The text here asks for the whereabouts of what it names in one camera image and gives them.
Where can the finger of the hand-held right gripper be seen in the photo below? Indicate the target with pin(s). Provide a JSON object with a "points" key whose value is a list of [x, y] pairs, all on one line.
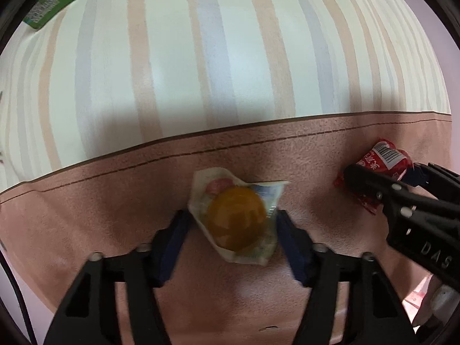
{"points": [[438, 178], [366, 181]]}

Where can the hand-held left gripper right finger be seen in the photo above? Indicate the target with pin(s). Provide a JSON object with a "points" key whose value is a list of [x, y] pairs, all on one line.
{"points": [[294, 248]]}

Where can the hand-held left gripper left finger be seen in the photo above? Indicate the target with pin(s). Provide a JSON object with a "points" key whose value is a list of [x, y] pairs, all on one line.
{"points": [[172, 248]]}

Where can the red snack packet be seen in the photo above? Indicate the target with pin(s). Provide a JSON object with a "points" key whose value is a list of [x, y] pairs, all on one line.
{"points": [[381, 154]]}

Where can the orange jelly cup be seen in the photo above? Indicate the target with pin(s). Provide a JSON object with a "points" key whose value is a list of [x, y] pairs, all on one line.
{"points": [[237, 219]]}

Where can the green and blue snack packet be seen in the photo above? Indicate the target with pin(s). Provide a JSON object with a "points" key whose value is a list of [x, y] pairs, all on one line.
{"points": [[54, 3]]}

